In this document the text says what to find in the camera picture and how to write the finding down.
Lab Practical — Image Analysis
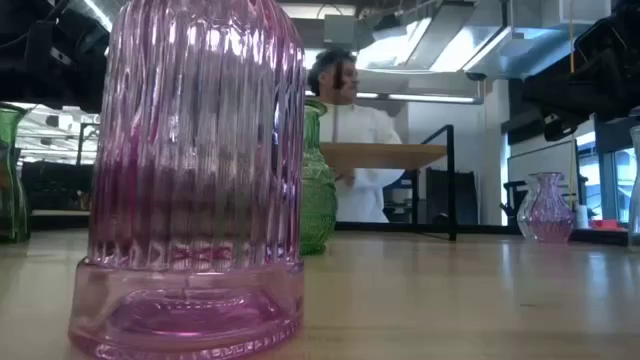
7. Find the green textured bulbous glass vase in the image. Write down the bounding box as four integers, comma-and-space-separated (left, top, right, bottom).
298, 98, 338, 257

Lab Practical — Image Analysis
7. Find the large pink ribbed glass vase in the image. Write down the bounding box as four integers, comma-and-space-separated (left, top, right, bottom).
68, 0, 307, 360

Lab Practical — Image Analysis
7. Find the small pink fluted glass vase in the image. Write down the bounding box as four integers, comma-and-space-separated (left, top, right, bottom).
528, 171, 575, 244

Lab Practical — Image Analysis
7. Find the tall green glass vase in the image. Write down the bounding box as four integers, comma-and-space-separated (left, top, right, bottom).
0, 102, 32, 245

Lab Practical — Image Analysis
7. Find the tall clear smooth glass vase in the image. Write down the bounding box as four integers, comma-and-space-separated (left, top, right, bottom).
628, 124, 640, 251

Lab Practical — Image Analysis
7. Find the person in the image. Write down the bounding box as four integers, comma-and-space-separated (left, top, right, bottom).
306, 47, 406, 224

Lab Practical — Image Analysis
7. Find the black storage rack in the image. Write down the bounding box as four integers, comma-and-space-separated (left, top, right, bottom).
384, 168, 419, 224

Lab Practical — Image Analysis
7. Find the fluorescent light tube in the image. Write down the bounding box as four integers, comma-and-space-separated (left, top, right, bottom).
355, 91, 477, 105

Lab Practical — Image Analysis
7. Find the black panel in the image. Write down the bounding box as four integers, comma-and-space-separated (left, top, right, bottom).
424, 167, 480, 226

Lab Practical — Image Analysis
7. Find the grey ceiling box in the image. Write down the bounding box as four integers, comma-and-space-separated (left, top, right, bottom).
323, 13, 358, 46

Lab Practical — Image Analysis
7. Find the black equipment stand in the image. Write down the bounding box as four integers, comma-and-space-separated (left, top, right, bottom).
499, 179, 529, 227

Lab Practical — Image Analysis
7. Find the small clear fluted glass vase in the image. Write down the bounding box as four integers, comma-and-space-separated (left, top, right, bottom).
516, 173, 541, 240

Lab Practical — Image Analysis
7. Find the black workbench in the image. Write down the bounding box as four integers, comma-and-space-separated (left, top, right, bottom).
20, 160, 95, 212

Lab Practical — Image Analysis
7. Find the red plastic bin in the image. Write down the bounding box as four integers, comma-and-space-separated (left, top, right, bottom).
591, 218, 627, 232

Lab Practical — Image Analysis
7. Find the wooden shelf black metal frame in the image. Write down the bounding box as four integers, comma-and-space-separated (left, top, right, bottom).
319, 124, 458, 243

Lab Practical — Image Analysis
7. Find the black table edge rail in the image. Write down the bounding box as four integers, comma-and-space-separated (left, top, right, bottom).
29, 214, 630, 247

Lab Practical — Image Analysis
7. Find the yellow hanging cable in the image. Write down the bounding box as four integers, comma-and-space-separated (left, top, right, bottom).
568, 0, 577, 211

